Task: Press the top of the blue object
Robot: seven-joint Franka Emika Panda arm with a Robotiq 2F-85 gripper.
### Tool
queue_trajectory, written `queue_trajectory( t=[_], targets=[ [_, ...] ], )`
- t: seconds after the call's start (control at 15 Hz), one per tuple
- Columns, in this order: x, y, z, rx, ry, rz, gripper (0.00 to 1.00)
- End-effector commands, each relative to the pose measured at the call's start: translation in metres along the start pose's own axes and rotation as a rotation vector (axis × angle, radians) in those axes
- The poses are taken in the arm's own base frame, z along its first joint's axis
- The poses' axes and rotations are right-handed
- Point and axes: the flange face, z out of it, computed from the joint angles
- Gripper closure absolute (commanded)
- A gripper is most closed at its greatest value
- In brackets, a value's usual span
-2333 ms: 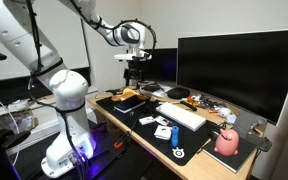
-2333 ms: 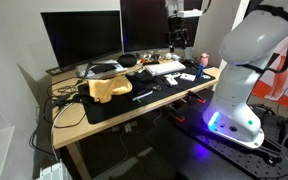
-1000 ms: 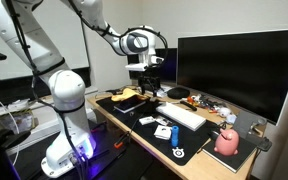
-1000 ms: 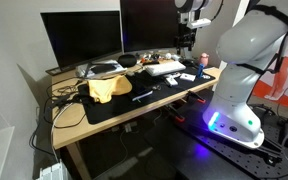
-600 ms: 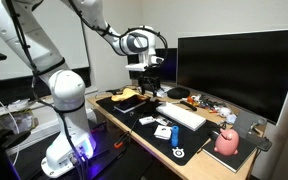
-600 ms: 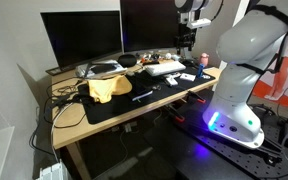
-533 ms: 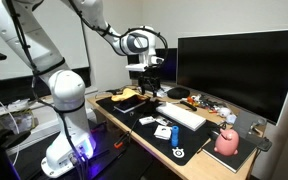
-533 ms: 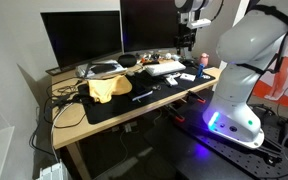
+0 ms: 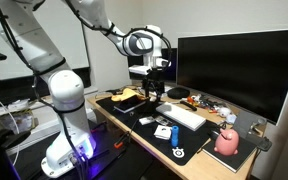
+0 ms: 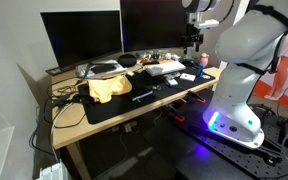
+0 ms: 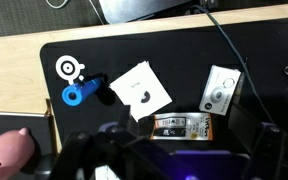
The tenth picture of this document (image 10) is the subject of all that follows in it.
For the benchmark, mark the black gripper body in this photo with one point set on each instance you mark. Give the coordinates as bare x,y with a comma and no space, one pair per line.
192,37

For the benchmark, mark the blue cylinder object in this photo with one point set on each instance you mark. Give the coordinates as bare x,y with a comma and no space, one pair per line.
200,71

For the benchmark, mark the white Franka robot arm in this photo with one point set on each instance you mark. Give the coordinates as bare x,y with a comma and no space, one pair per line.
247,83

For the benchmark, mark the pink pig toy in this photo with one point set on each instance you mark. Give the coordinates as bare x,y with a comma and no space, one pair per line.
204,59

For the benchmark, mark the white keyboard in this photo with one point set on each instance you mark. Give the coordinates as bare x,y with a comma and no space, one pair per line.
165,68

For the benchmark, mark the white card pack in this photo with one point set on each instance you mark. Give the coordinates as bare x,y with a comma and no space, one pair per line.
187,77

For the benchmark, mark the small white box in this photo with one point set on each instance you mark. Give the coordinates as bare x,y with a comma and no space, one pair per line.
171,81

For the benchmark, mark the large wide black monitor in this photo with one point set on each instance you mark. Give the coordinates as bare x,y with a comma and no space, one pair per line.
154,25

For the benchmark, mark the orange black clamp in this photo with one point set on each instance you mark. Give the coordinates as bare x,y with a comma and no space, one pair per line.
197,96
176,115

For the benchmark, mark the black oval case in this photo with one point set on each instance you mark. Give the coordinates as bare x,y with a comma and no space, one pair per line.
127,60

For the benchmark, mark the yellow cloth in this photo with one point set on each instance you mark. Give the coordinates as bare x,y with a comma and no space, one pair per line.
109,88

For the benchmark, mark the black desk mat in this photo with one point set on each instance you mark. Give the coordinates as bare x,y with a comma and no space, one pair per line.
117,106

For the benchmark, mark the orange white poster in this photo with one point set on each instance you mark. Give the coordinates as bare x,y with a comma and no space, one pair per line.
280,83

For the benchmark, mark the smaller black monitor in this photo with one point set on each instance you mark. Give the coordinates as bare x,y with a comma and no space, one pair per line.
84,38

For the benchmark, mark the white radiator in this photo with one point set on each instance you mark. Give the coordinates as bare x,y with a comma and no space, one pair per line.
53,171

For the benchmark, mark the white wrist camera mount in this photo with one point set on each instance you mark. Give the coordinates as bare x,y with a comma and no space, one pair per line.
205,23

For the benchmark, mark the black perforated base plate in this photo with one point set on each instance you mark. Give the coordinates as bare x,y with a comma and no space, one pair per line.
227,156

